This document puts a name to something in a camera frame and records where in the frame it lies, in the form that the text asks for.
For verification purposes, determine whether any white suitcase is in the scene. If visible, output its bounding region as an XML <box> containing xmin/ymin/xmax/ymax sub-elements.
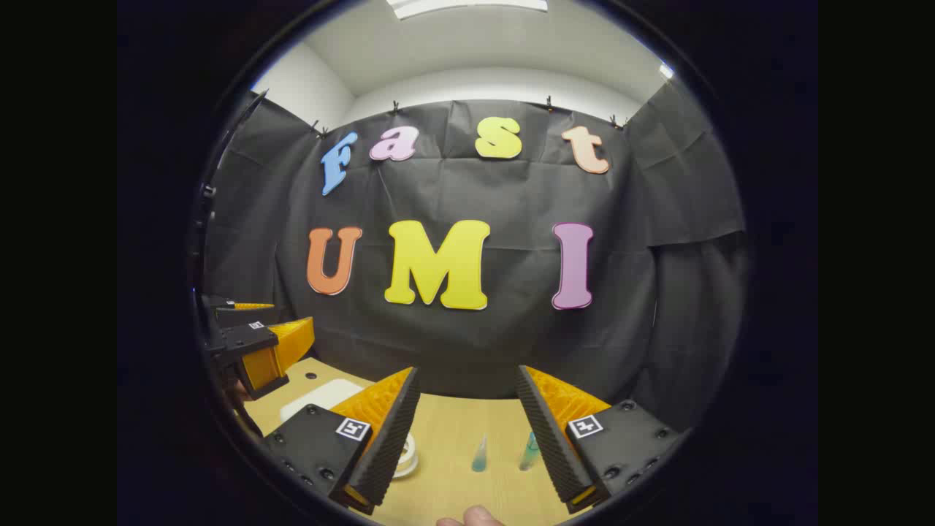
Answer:
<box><xmin>280</xmin><ymin>378</ymin><xmax>419</xmax><ymax>479</ymax></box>

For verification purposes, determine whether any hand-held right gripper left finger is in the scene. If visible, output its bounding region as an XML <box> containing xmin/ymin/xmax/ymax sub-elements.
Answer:
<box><xmin>263</xmin><ymin>367</ymin><xmax>422</xmax><ymax>516</ymax></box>

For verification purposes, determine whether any black backdrop cloth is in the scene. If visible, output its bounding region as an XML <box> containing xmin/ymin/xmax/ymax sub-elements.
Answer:
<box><xmin>201</xmin><ymin>91</ymin><xmax>747</xmax><ymax>432</ymax></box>

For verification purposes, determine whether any long ceiling light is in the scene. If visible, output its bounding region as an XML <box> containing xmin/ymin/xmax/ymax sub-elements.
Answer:
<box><xmin>386</xmin><ymin>0</ymin><xmax>549</xmax><ymax>20</ymax></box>

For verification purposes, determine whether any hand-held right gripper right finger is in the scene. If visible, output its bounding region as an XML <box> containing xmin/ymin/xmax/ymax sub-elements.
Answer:
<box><xmin>516</xmin><ymin>365</ymin><xmax>685</xmax><ymax>516</ymax></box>

